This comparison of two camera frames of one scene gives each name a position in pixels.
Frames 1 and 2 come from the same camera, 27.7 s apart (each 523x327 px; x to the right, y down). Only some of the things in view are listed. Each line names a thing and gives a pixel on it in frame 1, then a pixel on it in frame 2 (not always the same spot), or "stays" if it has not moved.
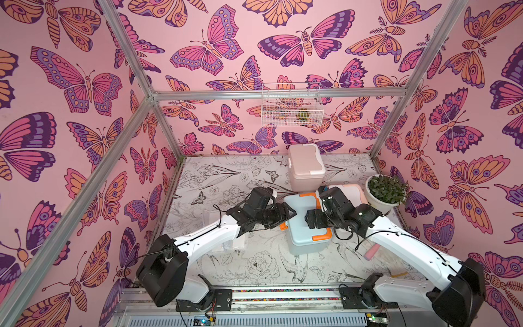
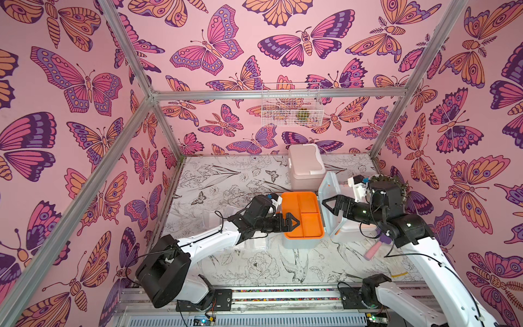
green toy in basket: (302, 114) stays
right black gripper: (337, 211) → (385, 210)
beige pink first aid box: (306, 168) stays
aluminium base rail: (270, 307) stays
